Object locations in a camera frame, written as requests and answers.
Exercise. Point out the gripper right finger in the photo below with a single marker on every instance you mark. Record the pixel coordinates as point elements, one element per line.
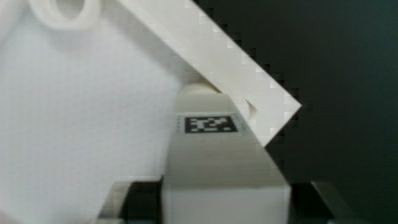
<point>319,206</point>

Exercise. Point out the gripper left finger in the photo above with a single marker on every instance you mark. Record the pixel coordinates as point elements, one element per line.
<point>132,205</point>

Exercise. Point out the white leg with tag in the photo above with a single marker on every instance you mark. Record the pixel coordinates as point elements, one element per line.
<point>223,186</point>

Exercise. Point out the white desk top tray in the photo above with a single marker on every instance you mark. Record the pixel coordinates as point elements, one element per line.
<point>100,56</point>

